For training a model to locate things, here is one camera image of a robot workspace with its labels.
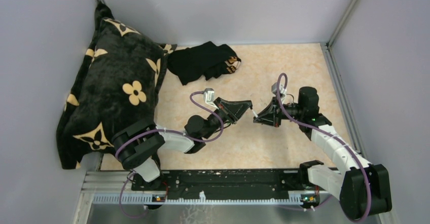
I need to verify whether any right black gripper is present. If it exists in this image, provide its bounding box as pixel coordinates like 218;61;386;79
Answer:
254;95;304;128

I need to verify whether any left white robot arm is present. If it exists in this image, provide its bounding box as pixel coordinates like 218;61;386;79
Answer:
113;97;253;190

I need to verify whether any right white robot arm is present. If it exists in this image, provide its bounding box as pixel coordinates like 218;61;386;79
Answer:
254;84;392;220

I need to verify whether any black folded cloth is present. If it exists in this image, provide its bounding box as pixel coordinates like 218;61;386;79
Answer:
167;42;242;85

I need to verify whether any black floral plush pillow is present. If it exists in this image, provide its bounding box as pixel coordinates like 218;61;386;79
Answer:
56;3;176;170

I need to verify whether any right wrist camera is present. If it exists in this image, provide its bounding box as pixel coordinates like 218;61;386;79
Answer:
271;83;288;103

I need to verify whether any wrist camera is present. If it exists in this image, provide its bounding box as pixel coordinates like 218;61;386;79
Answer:
203;88;218;108
271;83;288;103

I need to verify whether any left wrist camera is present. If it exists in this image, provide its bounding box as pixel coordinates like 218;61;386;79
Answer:
203;88;218;108

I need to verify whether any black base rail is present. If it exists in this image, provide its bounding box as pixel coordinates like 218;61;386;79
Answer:
131;169;323;205

